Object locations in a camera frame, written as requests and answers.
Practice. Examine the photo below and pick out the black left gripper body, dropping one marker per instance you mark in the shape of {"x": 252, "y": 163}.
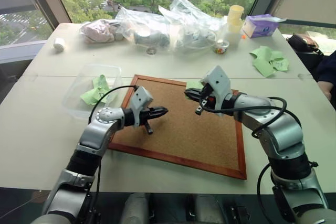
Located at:
{"x": 147, "y": 114}

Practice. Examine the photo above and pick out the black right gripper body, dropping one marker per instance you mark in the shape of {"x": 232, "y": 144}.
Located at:
{"x": 210, "y": 102}

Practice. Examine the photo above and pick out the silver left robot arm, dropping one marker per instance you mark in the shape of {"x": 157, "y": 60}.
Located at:
{"x": 97, "y": 132}

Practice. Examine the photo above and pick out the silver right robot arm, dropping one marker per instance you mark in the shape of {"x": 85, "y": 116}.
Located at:
{"x": 283, "y": 129}

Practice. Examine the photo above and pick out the crumpled green paper note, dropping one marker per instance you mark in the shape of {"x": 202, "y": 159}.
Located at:
{"x": 100, "y": 82}

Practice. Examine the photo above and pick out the clear plastic box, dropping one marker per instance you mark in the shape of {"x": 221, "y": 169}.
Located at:
{"x": 76, "y": 100}

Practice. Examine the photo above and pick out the green note with writing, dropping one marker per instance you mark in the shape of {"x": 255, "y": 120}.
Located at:
{"x": 282, "y": 64}

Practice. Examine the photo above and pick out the purple tissue box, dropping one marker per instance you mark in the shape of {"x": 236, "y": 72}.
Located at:
{"x": 260, "y": 27}

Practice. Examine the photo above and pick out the wood-framed cork board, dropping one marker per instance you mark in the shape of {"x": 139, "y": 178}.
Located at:
{"x": 189, "y": 134}

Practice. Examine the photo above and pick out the plastic bag with grey object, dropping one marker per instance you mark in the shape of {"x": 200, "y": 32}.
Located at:
{"x": 149, "y": 36}

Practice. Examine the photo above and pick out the orange pushpin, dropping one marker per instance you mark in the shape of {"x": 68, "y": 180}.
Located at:
{"x": 244, "y": 36}

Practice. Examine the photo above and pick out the pale yellow plastic cup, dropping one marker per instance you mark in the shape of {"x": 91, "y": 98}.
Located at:
{"x": 236, "y": 12}
{"x": 234, "y": 27}

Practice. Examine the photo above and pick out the grey rounded robot leg shape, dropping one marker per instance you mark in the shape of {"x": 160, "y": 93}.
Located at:
{"x": 135, "y": 208}

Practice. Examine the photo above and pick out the plastic bag with pink cloth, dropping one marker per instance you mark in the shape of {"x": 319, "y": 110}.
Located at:
{"x": 97, "y": 31}

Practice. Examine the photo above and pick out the black bag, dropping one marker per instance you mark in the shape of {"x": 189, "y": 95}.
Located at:
{"x": 304, "y": 47}

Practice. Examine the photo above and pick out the white tape roll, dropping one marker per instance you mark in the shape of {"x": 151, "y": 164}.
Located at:
{"x": 59, "y": 43}

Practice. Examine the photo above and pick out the person in dark clothing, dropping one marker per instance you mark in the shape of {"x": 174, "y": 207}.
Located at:
{"x": 328, "y": 69}

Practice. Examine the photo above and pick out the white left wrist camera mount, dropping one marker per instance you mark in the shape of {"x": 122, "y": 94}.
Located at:
{"x": 140, "y": 100}

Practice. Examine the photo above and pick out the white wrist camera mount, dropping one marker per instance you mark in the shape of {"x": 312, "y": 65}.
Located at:
{"x": 140, "y": 100}
{"x": 219, "y": 79}

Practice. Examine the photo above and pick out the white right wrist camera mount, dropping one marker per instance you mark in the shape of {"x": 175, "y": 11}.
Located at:
{"x": 219, "y": 79}

